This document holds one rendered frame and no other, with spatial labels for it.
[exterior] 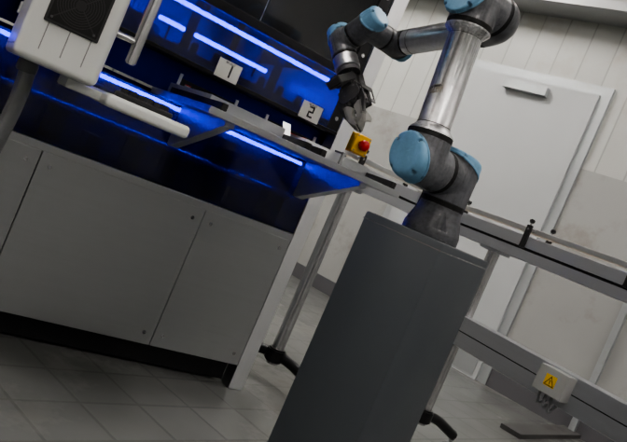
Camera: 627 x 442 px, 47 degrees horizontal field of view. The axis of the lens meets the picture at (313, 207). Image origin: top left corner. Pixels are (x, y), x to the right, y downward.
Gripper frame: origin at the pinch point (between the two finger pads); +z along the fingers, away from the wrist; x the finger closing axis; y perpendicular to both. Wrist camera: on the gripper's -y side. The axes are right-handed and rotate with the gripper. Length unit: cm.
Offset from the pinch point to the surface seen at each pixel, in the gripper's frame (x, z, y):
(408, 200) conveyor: 36, -14, 90
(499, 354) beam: 21, 54, 100
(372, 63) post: 11, -46, 40
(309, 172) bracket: 39, -12, 29
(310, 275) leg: 72, 10, 63
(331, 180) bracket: 28.5, -2.7, 25.0
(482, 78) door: 62, -181, 315
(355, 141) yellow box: 28, -24, 45
